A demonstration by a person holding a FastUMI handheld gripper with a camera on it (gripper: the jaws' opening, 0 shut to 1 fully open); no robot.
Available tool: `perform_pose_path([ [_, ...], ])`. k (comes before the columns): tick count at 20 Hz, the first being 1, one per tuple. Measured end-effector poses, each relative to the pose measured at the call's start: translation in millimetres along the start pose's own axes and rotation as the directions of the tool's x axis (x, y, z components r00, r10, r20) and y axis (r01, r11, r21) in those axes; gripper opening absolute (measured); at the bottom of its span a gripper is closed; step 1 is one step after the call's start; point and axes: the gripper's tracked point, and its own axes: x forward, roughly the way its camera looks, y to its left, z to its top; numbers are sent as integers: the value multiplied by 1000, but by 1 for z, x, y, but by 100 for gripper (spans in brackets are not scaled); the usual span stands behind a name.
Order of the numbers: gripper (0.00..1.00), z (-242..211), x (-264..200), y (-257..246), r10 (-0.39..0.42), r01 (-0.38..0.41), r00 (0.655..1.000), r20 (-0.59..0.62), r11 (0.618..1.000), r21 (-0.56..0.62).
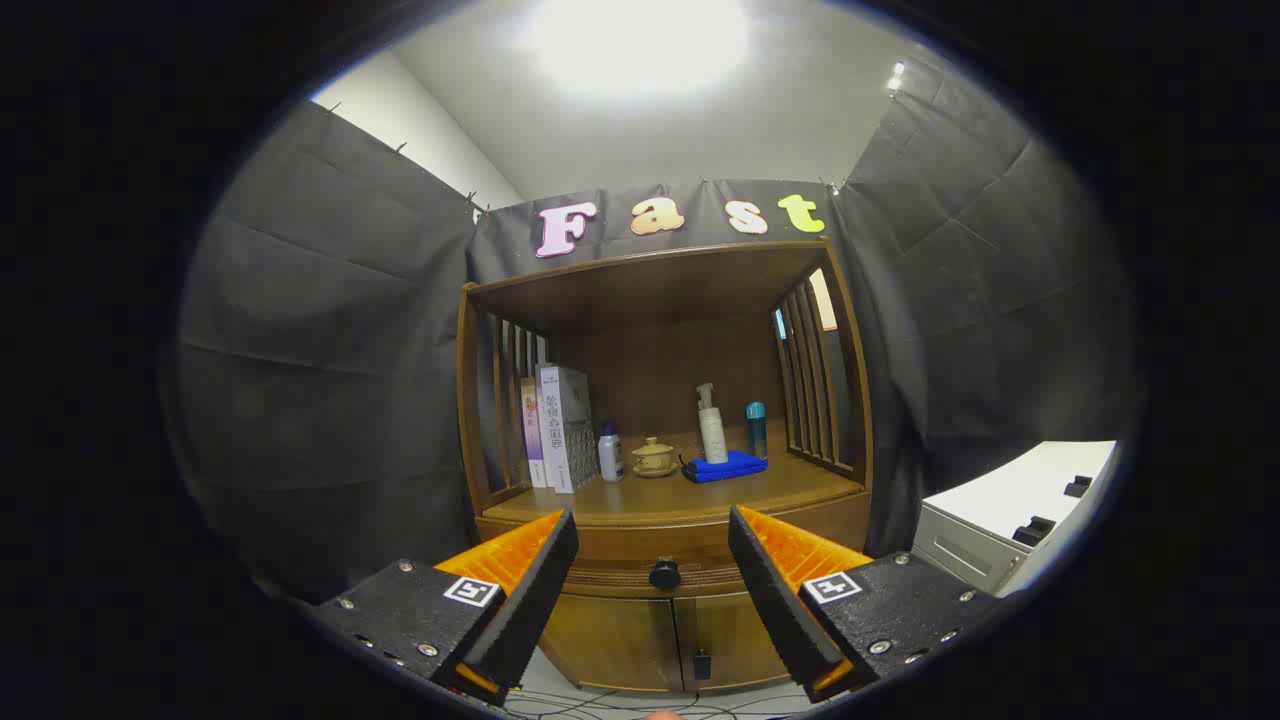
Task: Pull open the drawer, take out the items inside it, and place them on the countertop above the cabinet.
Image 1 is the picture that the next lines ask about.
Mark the white grey printer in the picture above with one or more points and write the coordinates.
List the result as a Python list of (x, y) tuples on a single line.
[(1000, 500)]

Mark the wooden drawer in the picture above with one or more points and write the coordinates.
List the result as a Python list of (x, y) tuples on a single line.
[(650, 540)]

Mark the black drawer knob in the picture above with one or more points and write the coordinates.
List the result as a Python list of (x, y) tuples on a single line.
[(665, 574)]

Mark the slim blue bottle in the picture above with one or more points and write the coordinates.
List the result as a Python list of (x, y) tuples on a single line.
[(756, 430)]

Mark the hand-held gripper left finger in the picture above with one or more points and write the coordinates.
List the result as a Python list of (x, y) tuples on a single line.
[(540, 590)]

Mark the small spotlight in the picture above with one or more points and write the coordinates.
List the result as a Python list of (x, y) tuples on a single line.
[(895, 76)]

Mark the yellow lidded teacup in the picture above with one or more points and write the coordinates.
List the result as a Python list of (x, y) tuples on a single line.
[(654, 458)]

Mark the wooden cabinet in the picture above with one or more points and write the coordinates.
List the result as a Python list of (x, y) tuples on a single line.
[(650, 300)]

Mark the folded blue cloth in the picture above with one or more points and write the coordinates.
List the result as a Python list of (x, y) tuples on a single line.
[(725, 468)]

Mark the black backdrop cloth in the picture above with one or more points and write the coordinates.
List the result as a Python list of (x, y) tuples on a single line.
[(320, 350)]

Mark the wooden cabinet door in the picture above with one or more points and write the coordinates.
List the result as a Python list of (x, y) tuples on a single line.
[(735, 635), (610, 640)]

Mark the wooden countertop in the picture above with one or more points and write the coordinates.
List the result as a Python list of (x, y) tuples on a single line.
[(660, 495)]

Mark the thick white book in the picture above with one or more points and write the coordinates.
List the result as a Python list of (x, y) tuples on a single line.
[(560, 430)]

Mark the white bottle with blue cap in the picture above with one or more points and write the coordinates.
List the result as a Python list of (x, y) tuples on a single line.
[(610, 455)]

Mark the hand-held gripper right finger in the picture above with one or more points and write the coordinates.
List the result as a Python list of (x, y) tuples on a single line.
[(770, 590)]

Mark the white pump bottle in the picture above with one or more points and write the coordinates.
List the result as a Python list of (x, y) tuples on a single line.
[(713, 435)]

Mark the thin purple book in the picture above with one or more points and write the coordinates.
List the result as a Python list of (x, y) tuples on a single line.
[(531, 430)]

